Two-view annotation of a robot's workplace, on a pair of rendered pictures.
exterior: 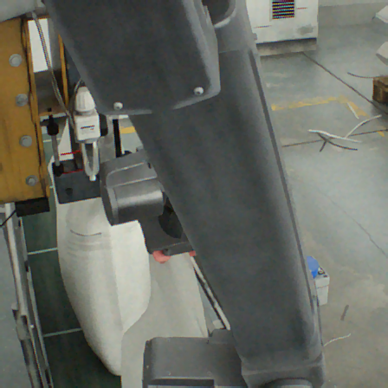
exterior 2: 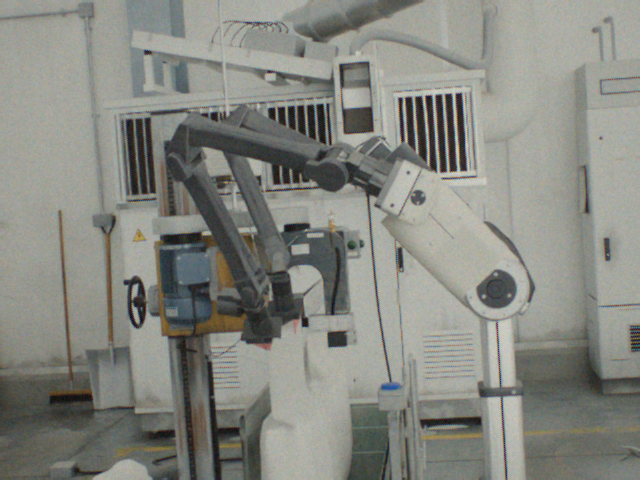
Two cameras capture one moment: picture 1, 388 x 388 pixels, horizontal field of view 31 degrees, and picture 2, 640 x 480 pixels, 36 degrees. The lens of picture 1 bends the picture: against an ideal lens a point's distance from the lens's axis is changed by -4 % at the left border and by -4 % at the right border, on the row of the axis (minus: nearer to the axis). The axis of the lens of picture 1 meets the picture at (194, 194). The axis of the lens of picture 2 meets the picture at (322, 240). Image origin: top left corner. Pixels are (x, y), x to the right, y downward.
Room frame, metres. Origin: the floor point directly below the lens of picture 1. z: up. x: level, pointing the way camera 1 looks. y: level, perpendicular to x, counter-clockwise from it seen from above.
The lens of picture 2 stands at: (-1.84, -1.15, 1.47)
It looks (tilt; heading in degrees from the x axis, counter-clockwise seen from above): 3 degrees down; 22
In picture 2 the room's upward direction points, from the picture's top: 4 degrees counter-clockwise
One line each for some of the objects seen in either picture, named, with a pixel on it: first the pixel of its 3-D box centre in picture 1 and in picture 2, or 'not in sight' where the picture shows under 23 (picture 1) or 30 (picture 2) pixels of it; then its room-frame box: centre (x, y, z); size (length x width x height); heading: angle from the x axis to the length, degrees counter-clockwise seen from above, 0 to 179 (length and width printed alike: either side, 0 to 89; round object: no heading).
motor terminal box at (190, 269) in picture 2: not in sight; (191, 272); (0.79, 0.33, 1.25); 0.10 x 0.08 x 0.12; 130
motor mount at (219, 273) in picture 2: not in sight; (216, 270); (0.96, 0.33, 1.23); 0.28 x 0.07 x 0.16; 15
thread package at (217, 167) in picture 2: not in sight; (223, 151); (0.92, 0.26, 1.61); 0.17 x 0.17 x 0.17
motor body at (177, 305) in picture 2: not in sight; (185, 283); (0.87, 0.40, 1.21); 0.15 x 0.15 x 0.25
